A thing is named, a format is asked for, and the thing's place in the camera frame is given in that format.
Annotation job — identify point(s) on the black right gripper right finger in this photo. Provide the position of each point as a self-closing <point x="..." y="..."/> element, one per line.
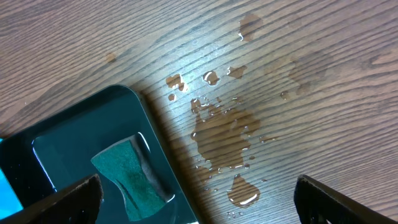
<point x="315" y="202"/>

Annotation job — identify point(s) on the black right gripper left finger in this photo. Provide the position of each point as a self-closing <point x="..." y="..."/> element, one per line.
<point x="79" y="203"/>

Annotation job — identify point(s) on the green sponge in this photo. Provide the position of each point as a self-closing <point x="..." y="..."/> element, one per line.
<point x="126" y="164"/>

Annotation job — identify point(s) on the black plastic tray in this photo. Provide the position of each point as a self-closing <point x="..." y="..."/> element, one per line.
<point x="56" y="152"/>

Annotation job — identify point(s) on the teal plastic tray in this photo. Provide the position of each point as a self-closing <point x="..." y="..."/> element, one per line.
<point x="9" y="203"/>

